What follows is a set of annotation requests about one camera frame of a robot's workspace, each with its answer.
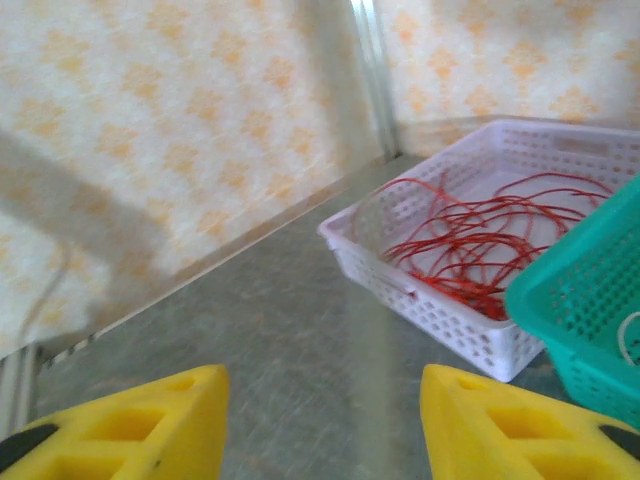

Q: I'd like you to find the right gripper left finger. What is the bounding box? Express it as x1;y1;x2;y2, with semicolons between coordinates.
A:
0;363;231;480

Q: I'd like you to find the red cable pile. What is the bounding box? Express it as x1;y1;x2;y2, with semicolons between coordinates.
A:
382;172;616;322

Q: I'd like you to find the lavender plastic basket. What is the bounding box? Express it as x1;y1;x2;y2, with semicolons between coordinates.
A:
318;118;640;384

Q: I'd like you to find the white cable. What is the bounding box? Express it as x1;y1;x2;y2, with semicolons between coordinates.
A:
617;312;640;362

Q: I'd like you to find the aluminium table side rail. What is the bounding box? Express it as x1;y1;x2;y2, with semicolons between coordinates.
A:
0;152;401;381

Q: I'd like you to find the green plastic basket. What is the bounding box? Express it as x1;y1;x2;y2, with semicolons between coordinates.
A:
505;174;640;431

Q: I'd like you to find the aluminium frame post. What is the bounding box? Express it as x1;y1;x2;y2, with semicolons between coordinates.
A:
349;0;402;157

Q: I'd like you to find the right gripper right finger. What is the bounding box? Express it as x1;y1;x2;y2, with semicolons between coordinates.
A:
418;363;640;480

